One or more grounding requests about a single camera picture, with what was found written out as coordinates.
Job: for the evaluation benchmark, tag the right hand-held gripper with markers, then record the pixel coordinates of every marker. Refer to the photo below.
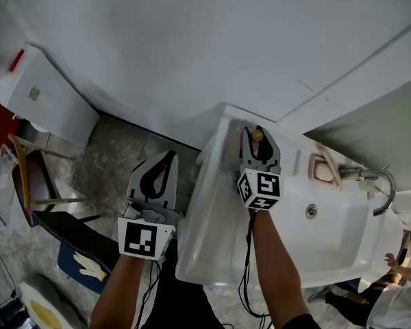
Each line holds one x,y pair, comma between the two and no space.
260,187

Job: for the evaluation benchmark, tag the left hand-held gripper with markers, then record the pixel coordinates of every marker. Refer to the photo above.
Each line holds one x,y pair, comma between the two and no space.
140,238

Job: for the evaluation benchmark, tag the person's left forearm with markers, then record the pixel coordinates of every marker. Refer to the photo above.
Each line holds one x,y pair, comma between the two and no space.
118,293

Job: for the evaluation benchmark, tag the person's right forearm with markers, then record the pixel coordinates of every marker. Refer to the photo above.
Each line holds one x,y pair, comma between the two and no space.
277,262

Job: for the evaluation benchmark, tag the chrome sink drain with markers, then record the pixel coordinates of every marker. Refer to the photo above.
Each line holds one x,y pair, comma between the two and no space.
311,210

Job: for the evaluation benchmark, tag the white sink basin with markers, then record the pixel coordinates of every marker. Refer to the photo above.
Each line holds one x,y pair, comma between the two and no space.
329,238

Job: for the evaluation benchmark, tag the pink soap dish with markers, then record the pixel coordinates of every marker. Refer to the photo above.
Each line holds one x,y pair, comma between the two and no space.
312,166

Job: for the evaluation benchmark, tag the beige soap bar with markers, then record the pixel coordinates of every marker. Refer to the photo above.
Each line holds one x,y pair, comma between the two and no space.
323,171

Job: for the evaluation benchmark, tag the beige wooden stick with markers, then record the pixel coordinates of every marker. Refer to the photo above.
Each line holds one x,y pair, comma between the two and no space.
330,163

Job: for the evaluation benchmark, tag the black fabric with white trim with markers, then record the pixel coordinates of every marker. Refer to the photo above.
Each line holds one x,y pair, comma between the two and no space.
78,235

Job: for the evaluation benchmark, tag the person's black clothing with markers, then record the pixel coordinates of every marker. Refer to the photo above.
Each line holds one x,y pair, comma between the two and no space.
178,303

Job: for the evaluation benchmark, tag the wooden chair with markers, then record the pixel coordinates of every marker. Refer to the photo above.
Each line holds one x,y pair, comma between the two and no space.
34,180

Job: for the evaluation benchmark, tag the chrome faucet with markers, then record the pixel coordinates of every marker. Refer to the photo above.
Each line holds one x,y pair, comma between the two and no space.
390,187

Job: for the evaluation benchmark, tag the white round stool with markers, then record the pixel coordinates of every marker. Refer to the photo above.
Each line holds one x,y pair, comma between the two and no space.
44,307

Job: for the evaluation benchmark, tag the orange chair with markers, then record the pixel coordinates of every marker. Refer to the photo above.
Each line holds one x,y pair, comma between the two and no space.
0,125

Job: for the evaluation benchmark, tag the brown cardboard box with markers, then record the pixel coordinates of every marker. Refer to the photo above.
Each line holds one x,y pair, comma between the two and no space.
409,249

